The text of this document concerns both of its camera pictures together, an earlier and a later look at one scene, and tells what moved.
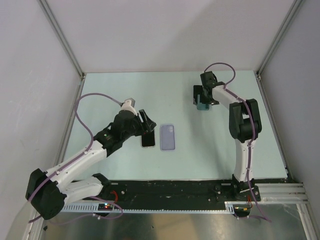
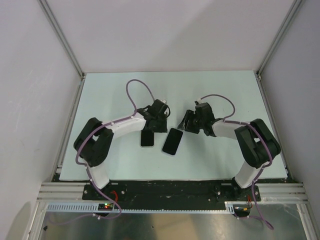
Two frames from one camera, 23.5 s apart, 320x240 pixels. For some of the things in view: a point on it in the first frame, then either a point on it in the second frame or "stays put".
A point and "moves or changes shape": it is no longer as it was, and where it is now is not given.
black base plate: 173,192 stays put
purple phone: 167,137 moves or changes shape
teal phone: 201,106 moves or changes shape
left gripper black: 147,124 -> 163,129
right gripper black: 199,89 -> 189,115
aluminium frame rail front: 291,193 stays put
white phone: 148,139 stays put
